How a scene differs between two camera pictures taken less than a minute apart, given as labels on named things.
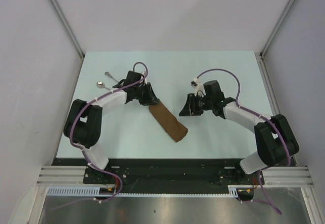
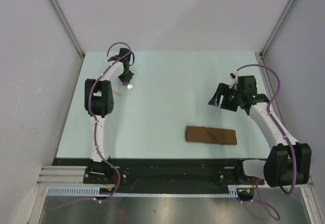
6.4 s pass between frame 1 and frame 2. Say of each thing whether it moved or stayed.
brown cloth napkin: moved
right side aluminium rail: stayed
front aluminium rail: stayed
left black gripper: moved
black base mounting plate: stayed
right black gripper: moved
